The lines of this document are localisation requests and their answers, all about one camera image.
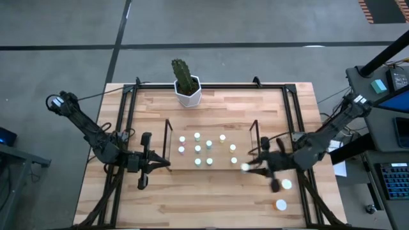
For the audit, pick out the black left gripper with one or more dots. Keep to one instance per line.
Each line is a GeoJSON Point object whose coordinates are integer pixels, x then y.
{"type": "Point", "coordinates": [144, 163]}

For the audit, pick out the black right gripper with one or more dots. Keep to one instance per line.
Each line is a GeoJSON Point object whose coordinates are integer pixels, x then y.
{"type": "Point", "coordinates": [281, 161]}

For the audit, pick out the yellow pill bottle beige pills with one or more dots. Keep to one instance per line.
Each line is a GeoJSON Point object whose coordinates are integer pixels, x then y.
{"type": "Point", "coordinates": [245, 166]}

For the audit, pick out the pink pill bottle white cap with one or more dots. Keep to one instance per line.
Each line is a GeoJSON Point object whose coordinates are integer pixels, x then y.
{"type": "Point", "coordinates": [182, 139]}
{"type": "Point", "coordinates": [181, 149]}

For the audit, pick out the teal pill bottle white pills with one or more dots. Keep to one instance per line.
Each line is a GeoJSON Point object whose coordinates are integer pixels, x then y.
{"type": "Point", "coordinates": [197, 162]}

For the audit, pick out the yellow-green pill bottle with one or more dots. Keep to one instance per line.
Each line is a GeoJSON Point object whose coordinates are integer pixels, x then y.
{"type": "Point", "coordinates": [222, 138]}

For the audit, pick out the blue pill bottle red pills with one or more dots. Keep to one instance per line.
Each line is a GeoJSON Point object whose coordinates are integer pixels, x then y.
{"type": "Point", "coordinates": [209, 161]}

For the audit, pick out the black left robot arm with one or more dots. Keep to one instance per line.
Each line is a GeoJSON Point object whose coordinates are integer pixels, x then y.
{"type": "Point", "coordinates": [91, 131]}

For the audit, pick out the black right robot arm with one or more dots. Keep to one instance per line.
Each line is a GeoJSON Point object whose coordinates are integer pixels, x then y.
{"type": "Point", "coordinates": [311, 148]}

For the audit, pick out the white plant pot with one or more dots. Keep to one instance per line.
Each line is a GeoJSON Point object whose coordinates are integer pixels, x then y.
{"type": "Point", "coordinates": [188, 100]}

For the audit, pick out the white paper sheet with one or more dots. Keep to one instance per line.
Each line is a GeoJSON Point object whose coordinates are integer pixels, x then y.
{"type": "Point", "coordinates": [339, 166]}

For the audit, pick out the green cactus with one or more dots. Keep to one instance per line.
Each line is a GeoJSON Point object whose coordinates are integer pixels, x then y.
{"type": "Point", "coordinates": [182, 75]}

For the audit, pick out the black desk leg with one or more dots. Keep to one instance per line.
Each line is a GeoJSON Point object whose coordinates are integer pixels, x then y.
{"type": "Point", "coordinates": [351, 148]}

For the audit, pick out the small round metal knob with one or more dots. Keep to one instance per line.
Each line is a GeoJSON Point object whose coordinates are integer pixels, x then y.
{"type": "Point", "coordinates": [371, 209]}

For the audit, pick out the grey work desk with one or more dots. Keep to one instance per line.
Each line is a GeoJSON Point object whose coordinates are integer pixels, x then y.
{"type": "Point", "coordinates": [383, 134]}

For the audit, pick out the black keyboard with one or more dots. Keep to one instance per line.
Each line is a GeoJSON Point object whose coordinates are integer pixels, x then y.
{"type": "Point", "coordinates": [394, 182]}

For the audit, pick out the grey side desk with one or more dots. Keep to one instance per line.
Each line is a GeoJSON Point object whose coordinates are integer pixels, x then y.
{"type": "Point", "coordinates": [19, 166]}

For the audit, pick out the teal box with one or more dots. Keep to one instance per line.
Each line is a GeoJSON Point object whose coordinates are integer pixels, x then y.
{"type": "Point", "coordinates": [379, 86]}

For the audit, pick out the black tablet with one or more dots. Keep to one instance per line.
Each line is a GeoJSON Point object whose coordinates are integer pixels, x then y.
{"type": "Point", "coordinates": [402, 132]}

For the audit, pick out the monitor with blue screen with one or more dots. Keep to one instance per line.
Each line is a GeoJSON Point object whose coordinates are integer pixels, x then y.
{"type": "Point", "coordinates": [396, 102]}

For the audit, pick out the dark device with blue light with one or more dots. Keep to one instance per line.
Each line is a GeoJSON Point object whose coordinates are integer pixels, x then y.
{"type": "Point", "coordinates": [7, 137]}

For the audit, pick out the black power adapter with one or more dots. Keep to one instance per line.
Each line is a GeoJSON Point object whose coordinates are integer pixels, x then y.
{"type": "Point", "coordinates": [397, 80]}

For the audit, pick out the black round pole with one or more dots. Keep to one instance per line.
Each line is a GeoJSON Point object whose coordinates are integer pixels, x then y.
{"type": "Point", "coordinates": [385, 56]}

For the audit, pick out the hazard-striped floor mat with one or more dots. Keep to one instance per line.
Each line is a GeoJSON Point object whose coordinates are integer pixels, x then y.
{"type": "Point", "coordinates": [383, 11]}

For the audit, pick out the wooden shelf with black frame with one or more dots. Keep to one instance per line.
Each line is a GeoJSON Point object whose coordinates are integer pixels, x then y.
{"type": "Point", "coordinates": [217, 153]}

